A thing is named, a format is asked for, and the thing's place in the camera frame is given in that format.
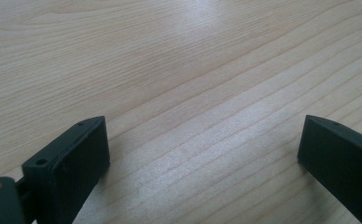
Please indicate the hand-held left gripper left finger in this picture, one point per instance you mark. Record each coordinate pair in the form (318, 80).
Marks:
(67, 161)

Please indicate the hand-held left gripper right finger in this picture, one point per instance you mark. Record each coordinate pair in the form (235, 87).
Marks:
(341, 155)

